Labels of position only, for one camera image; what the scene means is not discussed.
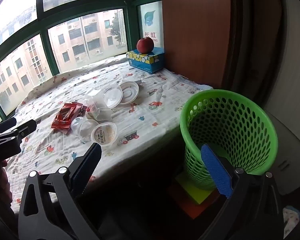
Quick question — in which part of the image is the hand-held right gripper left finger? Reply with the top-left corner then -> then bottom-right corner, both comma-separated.
18,142 -> 103,240

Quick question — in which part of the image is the green plastic mesh wastebasket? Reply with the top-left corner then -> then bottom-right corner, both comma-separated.
179,89 -> 279,191

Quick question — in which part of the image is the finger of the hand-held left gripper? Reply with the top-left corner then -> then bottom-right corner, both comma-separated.
0,117 -> 17,134
12,119 -> 38,141

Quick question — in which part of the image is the brown wooden wardrobe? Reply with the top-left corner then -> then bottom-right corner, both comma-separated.
161,0 -> 243,95

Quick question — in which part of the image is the green window frame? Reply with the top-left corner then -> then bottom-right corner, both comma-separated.
0,0 -> 165,128

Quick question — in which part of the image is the printed cloth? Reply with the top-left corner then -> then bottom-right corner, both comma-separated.
282,205 -> 300,239

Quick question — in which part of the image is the beige apartment building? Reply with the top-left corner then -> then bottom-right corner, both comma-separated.
0,9 -> 128,117

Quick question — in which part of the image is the blue spotted tissue box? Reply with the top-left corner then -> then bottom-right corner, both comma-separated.
126,47 -> 165,74

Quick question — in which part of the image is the clear square plastic container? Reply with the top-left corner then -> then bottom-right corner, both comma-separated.
84,89 -> 113,121

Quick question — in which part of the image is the dark red snack wrapper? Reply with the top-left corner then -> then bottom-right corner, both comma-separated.
74,102 -> 91,114

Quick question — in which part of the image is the yellow foam tile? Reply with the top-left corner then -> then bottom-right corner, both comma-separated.
174,172 -> 216,205

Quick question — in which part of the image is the red apple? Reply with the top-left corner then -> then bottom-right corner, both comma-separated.
136,37 -> 155,54

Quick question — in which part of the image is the clear plastic cup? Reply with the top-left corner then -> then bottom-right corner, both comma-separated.
71,117 -> 99,141

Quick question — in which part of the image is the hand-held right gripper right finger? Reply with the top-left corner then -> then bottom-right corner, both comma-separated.
197,144 -> 284,240

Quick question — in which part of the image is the white window sticker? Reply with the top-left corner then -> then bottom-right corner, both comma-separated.
140,1 -> 164,48

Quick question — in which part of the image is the orange foam tile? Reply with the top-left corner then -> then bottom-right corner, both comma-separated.
168,182 -> 223,220

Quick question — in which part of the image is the white round plastic lid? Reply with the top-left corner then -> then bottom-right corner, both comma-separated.
119,81 -> 140,104

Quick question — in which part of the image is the labelled plastic pudding cup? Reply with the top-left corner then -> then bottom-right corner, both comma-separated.
90,122 -> 118,149

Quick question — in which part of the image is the clear round plastic lid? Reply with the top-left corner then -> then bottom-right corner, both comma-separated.
104,84 -> 123,109

